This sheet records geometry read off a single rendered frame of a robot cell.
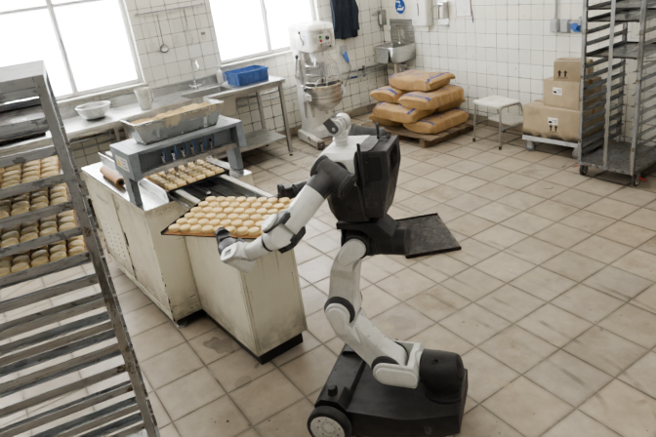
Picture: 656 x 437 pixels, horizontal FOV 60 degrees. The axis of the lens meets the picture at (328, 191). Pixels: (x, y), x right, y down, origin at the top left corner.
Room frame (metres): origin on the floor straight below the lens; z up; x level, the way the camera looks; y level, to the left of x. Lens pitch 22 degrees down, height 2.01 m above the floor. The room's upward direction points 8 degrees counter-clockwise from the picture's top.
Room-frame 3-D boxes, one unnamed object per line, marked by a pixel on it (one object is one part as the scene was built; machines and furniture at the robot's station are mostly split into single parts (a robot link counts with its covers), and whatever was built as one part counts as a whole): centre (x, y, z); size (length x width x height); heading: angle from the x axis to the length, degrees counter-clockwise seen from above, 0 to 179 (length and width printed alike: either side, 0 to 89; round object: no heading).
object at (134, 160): (3.36, 0.85, 1.01); 0.72 x 0.33 x 0.34; 125
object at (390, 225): (2.14, -0.17, 0.94); 0.28 x 0.13 x 0.18; 67
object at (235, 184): (3.53, 0.79, 0.87); 2.01 x 0.03 x 0.07; 35
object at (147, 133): (3.36, 0.85, 1.25); 0.56 x 0.29 x 0.14; 125
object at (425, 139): (6.52, -1.18, 0.06); 1.20 x 0.80 x 0.11; 33
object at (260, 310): (2.94, 0.56, 0.45); 0.70 x 0.34 x 0.90; 35
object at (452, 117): (6.28, -1.35, 0.19); 0.72 x 0.42 x 0.15; 125
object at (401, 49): (7.43, -1.13, 0.93); 0.99 x 0.38 x 1.09; 31
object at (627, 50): (4.53, -2.55, 1.05); 0.60 x 0.40 x 0.01; 124
